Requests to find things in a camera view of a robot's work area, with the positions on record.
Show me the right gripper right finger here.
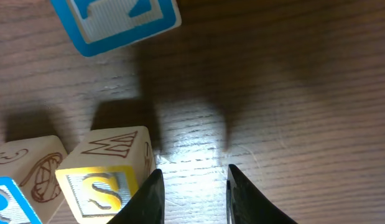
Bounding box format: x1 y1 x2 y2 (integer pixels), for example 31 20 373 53
226 164 297 224

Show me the blue T block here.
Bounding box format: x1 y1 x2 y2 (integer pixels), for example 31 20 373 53
51 0 182 57

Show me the blue P block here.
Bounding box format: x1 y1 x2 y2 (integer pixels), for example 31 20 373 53
0 135 67 224

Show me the yellow S block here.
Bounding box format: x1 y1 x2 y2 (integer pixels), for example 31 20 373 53
55 126 155 223

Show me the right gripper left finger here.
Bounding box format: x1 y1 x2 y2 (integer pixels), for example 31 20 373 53
108 169 165 224

